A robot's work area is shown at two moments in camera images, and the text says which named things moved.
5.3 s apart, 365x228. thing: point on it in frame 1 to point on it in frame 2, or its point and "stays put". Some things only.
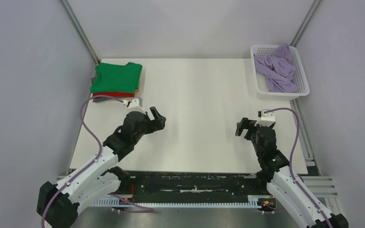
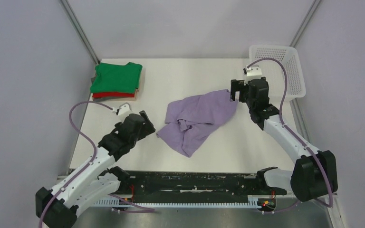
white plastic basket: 262,91 stays put
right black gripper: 247,124 to 237,86
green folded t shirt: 113,78 stays put
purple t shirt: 278,70 to 190,121
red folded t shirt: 116,94 stays put
